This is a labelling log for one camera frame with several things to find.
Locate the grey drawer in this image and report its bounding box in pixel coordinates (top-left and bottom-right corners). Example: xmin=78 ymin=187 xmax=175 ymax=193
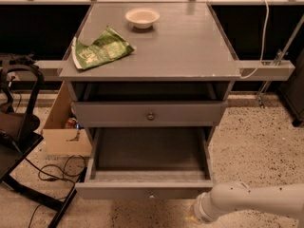
xmin=72 ymin=101 xmax=227 ymax=127
xmin=76 ymin=127 xmax=214 ymax=200

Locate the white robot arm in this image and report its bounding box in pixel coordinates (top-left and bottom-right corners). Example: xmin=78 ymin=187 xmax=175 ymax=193
xmin=187 ymin=181 xmax=304 ymax=228

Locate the grey drawer cabinet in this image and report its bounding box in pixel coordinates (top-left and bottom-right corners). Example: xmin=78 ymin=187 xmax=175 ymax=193
xmin=58 ymin=1 xmax=242 ymax=135

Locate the grey top drawer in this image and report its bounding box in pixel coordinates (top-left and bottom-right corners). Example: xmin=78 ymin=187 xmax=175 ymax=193
xmin=72 ymin=101 xmax=227 ymax=127

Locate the cardboard box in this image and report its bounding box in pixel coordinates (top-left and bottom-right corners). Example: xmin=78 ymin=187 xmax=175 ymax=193
xmin=43 ymin=83 xmax=91 ymax=157

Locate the red soda can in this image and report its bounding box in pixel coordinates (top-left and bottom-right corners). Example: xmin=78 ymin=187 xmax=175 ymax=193
xmin=65 ymin=118 xmax=78 ymax=129

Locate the dark cabinet right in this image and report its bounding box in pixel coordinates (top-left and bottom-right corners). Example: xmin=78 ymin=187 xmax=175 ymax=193
xmin=280 ymin=48 xmax=304 ymax=126

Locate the metal diagonal strut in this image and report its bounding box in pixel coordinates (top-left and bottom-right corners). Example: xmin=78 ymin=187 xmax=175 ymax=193
xmin=256 ymin=13 xmax=304 ymax=108

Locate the green chip bag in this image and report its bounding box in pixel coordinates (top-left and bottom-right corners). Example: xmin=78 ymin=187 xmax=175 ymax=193
xmin=71 ymin=27 xmax=135 ymax=70

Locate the white paper bowl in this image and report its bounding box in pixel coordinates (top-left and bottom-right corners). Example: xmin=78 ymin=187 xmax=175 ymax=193
xmin=125 ymin=8 xmax=160 ymax=29

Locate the black floor cable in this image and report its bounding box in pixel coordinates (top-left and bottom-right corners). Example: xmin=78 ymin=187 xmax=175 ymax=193
xmin=24 ymin=155 xmax=87 ymax=228

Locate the white hanging cable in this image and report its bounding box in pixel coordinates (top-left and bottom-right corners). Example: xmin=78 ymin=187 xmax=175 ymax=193
xmin=240 ymin=0 xmax=270 ymax=80

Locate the black chair frame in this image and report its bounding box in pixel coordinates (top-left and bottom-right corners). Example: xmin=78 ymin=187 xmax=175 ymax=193
xmin=0 ymin=54 xmax=86 ymax=228

